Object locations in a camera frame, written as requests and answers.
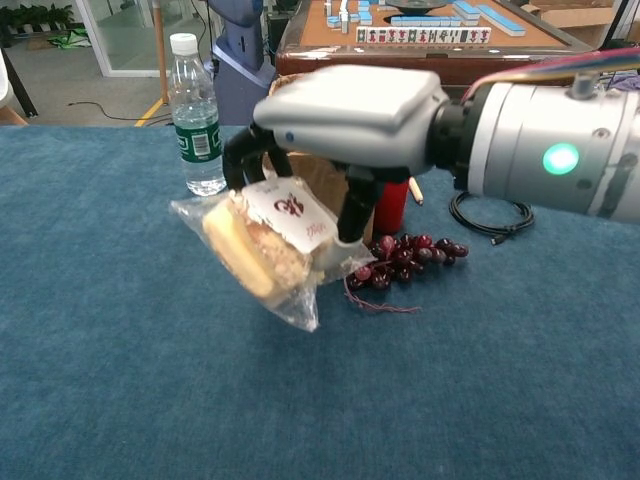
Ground dark red grape bunch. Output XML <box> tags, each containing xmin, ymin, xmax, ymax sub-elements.
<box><xmin>342</xmin><ymin>233</ymin><xmax>470</xmax><ymax>316</ymax></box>

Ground open cardboard box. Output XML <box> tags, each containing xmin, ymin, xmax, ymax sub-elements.
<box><xmin>262</xmin><ymin>73</ymin><xmax>376</xmax><ymax>244</ymax></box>

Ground white chair wooden legs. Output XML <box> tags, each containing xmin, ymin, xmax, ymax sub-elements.
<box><xmin>0</xmin><ymin>49</ymin><xmax>30</xmax><ymax>126</ymax></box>

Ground black round dish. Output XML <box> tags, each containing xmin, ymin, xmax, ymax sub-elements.
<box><xmin>384</xmin><ymin>0</ymin><xmax>446</xmax><ymax>14</ymax></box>

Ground clear water bottle green label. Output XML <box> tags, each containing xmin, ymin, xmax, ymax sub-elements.
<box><xmin>167</xmin><ymin>32</ymin><xmax>229</xmax><ymax>197</ymax></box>

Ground blue mahjong tile wall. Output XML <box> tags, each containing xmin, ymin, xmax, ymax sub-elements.
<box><xmin>452</xmin><ymin>0</ymin><xmax>527</xmax><ymax>37</ymax></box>
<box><xmin>389</xmin><ymin>14</ymin><xmax>464</xmax><ymax>28</ymax></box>

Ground blue table mat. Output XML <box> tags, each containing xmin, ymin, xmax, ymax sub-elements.
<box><xmin>0</xmin><ymin>124</ymin><xmax>640</xmax><ymax>480</ymax></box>

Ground green cloth heap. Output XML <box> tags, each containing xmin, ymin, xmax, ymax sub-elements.
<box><xmin>47</xmin><ymin>28</ymin><xmax>94</xmax><ymax>50</ymax></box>

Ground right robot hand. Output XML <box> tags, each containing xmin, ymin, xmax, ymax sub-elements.
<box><xmin>222</xmin><ymin>63</ymin><xmax>481</xmax><ymax>250</ymax></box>

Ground white mahjong tile row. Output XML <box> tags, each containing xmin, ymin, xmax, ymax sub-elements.
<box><xmin>355</xmin><ymin>26</ymin><xmax>492</xmax><ymax>45</ymax></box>

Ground white framed glass partition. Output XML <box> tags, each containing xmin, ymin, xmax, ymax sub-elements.
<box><xmin>74</xmin><ymin>0</ymin><xmax>166</xmax><ymax>79</ymax></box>

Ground wooden pole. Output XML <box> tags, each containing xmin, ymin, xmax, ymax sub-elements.
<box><xmin>152</xmin><ymin>0</ymin><xmax>170</xmax><ymax>106</ymax></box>

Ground brown mahjong table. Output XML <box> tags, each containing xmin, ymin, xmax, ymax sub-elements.
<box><xmin>274</xmin><ymin>0</ymin><xmax>631</xmax><ymax>101</ymax></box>

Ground potted green plants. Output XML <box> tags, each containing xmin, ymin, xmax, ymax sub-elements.
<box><xmin>0</xmin><ymin>3</ymin><xmax>76</xmax><ymax>34</ymax></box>

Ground thin black floor cable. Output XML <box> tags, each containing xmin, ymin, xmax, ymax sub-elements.
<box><xmin>67</xmin><ymin>101</ymin><xmax>174</xmax><ymax>123</ymax></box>

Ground black slanted pole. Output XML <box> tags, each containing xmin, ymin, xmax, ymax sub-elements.
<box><xmin>1</xmin><ymin>49</ymin><xmax>39</xmax><ymax>119</ymax></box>

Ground bagged sandwich snack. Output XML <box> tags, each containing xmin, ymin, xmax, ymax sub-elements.
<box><xmin>168</xmin><ymin>175</ymin><xmax>376</xmax><ymax>334</ymax></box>

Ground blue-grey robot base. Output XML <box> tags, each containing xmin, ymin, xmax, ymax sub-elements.
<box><xmin>206</xmin><ymin>0</ymin><xmax>276</xmax><ymax>126</ymax></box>

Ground blue mahjong tile cluster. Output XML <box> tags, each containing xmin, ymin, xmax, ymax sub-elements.
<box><xmin>324</xmin><ymin>0</ymin><xmax>374</xmax><ymax>30</ymax></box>

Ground red ketchup bottle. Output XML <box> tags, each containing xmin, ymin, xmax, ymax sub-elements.
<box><xmin>372</xmin><ymin>180</ymin><xmax>411</xmax><ymax>235</ymax></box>

